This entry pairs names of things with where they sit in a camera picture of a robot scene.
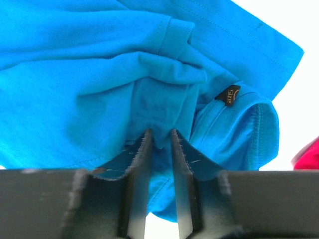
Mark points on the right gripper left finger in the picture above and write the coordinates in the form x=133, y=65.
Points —
x=109, y=202

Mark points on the folded red t shirt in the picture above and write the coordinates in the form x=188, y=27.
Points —
x=308, y=157

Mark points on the dark blue t shirt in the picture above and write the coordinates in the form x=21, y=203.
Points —
x=80, y=80

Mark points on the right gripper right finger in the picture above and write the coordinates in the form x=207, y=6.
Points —
x=213, y=203

